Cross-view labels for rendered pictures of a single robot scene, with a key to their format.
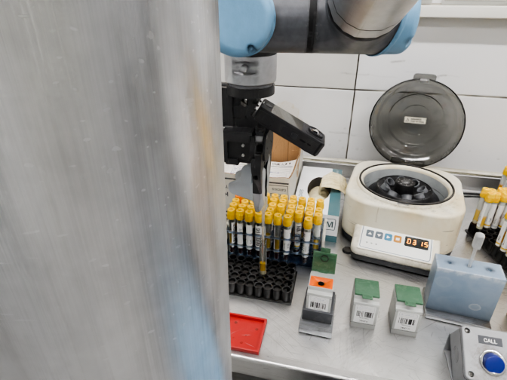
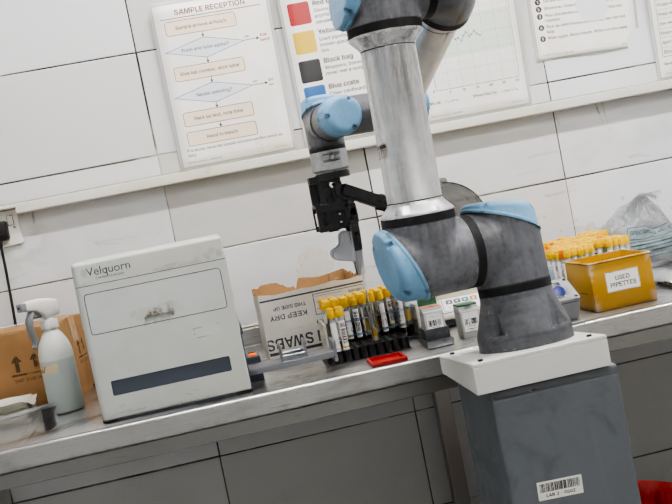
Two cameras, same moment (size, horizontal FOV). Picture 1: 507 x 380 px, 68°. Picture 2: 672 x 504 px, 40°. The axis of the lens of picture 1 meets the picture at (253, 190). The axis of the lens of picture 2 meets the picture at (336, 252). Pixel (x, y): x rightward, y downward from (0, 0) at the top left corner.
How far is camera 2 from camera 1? 137 cm
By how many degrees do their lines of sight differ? 32
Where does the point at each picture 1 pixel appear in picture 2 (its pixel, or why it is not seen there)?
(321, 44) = not seen: hidden behind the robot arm
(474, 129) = not seen: hidden behind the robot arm
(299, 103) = (326, 245)
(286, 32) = (367, 117)
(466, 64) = (466, 169)
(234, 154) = (334, 223)
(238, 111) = (328, 192)
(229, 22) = (341, 115)
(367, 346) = not seen: hidden behind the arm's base
